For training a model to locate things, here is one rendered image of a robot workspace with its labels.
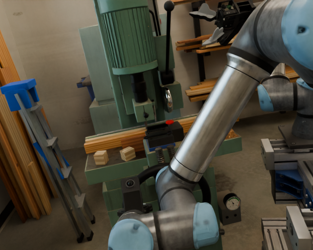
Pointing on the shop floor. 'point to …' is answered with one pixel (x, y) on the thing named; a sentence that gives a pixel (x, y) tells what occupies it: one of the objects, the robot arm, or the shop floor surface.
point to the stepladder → (49, 152)
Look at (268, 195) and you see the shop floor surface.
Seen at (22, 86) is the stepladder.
